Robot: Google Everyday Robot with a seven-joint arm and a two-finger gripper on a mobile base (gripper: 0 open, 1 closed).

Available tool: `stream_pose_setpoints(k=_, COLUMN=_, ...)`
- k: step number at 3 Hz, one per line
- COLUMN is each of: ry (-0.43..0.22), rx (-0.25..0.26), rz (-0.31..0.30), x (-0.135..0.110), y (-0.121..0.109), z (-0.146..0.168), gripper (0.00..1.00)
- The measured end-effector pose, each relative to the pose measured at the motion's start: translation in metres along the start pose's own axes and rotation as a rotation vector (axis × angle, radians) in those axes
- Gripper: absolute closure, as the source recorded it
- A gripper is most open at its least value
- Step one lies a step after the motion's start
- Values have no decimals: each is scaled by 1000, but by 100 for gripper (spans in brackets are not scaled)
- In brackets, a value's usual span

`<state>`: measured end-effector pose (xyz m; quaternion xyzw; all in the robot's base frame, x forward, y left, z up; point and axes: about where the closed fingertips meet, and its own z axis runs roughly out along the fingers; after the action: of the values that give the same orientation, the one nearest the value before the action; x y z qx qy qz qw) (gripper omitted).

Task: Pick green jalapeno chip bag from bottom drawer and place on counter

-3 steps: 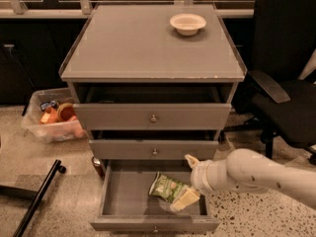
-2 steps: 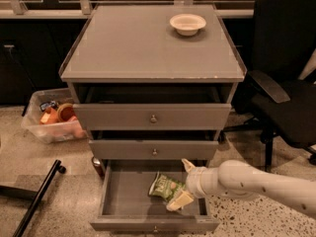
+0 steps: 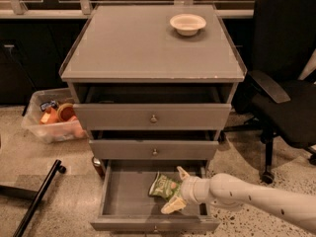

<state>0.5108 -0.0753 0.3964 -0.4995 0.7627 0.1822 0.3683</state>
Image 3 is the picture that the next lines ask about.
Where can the grey middle drawer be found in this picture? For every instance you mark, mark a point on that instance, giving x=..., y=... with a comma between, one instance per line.
x=154, y=145

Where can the black metal stand leg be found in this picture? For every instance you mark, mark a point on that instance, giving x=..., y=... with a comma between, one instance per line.
x=35, y=197

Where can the white paper bowl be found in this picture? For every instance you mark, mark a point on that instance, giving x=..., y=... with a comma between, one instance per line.
x=187, y=24

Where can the green jalapeno chip bag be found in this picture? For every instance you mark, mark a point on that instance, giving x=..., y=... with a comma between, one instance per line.
x=164, y=187

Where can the grey drawer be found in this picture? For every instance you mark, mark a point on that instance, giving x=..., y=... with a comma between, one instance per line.
x=151, y=107
x=154, y=145
x=127, y=206

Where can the grey drawer cabinet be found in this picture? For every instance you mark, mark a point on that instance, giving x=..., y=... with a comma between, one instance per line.
x=137, y=45

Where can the orange cup in bin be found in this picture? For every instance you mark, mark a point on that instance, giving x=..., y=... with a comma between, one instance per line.
x=65, y=112

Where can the black office chair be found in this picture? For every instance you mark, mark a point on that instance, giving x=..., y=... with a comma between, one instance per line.
x=275, y=91

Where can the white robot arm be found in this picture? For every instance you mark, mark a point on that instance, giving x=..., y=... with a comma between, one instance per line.
x=228, y=192

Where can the grey top drawer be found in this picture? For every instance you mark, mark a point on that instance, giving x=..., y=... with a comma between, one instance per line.
x=151, y=107

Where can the grey bottom drawer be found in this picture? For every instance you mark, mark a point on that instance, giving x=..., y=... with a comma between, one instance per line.
x=127, y=206

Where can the grey window railing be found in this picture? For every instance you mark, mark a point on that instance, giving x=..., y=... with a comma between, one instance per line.
x=82, y=0

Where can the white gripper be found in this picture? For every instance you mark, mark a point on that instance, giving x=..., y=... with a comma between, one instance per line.
x=189, y=189

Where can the dark red cabinet caster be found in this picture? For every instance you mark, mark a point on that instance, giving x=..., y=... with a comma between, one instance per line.
x=98, y=167

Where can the clear plastic storage bin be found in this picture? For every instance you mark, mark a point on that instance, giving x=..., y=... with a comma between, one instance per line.
x=42, y=121

